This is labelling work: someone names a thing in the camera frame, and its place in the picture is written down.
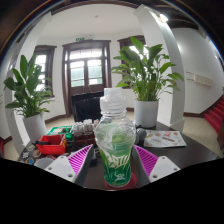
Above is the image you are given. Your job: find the white printed paper sheet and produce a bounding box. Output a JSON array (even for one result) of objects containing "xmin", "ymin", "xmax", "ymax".
[{"xmin": 143, "ymin": 129, "xmax": 188, "ymax": 149}]

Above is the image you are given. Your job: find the black chair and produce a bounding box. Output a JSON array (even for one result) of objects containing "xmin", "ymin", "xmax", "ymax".
[{"xmin": 70, "ymin": 91, "xmax": 105, "ymax": 123}]

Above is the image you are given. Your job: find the red staircase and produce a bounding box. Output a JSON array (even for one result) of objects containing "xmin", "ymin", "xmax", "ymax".
[{"xmin": 203, "ymin": 96, "xmax": 224, "ymax": 134}]

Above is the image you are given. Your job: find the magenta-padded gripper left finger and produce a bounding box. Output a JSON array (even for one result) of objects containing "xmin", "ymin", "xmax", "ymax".
[{"xmin": 44, "ymin": 143, "xmax": 95, "ymax": 187}]

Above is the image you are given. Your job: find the brown box of small items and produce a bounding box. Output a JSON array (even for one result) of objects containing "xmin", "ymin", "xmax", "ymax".
[{"xmin": 71, "ymin": 119, "xmax": 100, "ymax": 148}]

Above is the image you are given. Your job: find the green plant in white pot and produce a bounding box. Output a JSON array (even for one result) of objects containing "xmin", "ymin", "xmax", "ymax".
[
  {"xmin": 110, "ymin": 36, "xmax": 185, "ymax": 129},
  {"xmin": 3, "ymin": 53, "xmax": 56, "ymax": 144}
]

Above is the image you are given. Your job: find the red plastic box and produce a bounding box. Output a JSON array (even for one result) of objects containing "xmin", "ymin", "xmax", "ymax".
[{"xmin": 35, "ymin": 134, "xmax": 68, "ymax": 156}]

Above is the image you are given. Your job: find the dark wooden double door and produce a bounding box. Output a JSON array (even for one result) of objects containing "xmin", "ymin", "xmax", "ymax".
[{"xmin": 61, "ymin": 39, "xmax": 113, "ymax": 116}]

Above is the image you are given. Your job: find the clear green-label drink bottle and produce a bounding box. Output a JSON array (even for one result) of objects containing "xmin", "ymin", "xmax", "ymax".
[{"xmin": 94, "ymin": 87, "xmax": 137, "ymax": 188}]

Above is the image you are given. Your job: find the flat round red coaster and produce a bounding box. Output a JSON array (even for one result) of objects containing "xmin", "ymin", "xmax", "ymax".
[{"xmin": 103, "ymin": 172, "xmax": 138, "ymax": 191}]

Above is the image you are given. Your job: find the dark-framed window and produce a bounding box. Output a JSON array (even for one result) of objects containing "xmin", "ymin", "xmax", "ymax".
[
  {"xmin": 33, "ymin": 44, "xmax": 58, "ymax": 98},
  {"xmin": 117, "ymin": 34, "xmax": 148, "ymax": 88}
]

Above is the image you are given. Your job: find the white wall panel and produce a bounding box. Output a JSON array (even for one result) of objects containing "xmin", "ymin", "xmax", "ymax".
[{"xmin": 186, "ymin": 71, "xmax": 214, "ymax": 88}]

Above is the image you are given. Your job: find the green flat box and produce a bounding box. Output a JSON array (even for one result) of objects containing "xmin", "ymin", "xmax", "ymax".
[{"xmin": 46, "ymin": 125, "xmax": 75, "ymax": 137}]

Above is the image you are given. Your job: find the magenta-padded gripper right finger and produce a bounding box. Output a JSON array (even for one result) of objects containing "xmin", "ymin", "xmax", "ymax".
[{"xmin": 133, "ymin": 144, "xmax": 181, "ymax": 186}]

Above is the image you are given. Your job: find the grey round device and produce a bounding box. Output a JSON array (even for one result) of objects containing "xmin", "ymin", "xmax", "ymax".
[{"xmin": 134, "ymin": 127, "xmax": 148, "ymax": 146}]

